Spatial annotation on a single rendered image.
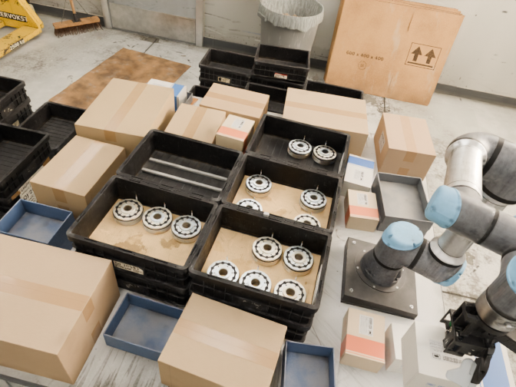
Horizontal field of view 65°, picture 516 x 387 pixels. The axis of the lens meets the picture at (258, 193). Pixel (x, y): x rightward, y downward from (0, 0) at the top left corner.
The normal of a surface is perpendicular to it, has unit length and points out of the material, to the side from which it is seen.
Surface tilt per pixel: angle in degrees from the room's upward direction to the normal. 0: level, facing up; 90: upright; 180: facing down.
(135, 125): 0
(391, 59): 76
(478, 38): 90
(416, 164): 90
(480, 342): 0
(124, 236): 0
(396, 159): 90
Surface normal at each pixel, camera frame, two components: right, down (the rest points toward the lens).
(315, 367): 0.11, -0.71
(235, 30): -0.21, 0.67
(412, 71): -0.18, 0.45
